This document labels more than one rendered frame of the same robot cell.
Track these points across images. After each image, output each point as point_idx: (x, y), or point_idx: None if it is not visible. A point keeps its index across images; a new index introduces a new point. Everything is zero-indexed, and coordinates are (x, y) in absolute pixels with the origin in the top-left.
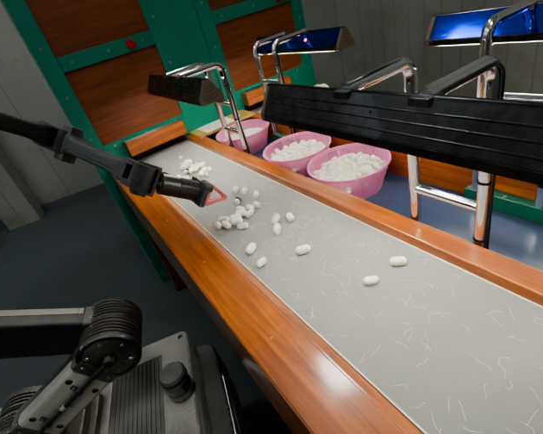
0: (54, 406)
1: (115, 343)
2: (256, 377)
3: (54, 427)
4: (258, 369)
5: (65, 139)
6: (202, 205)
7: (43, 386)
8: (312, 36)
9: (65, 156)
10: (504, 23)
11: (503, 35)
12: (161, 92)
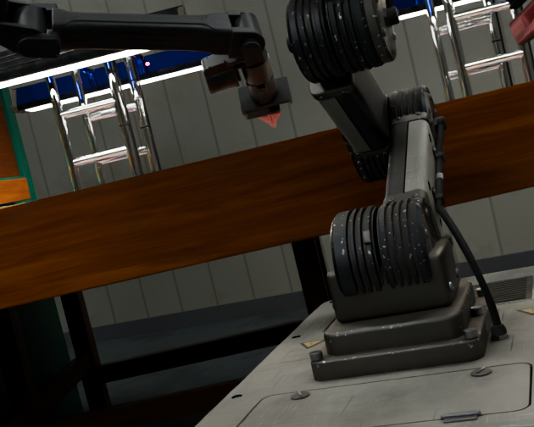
0: (432, 175)
1: (432, 103)
2: (531, 153)
3: (439, 220)
4: None
5: (55, 13)
6: (292, 98)
7: (397, 160)
8: (160, 58)
9: (58, 36)
10: (406, 0)
11: (411, 7)
12: (12, 69)
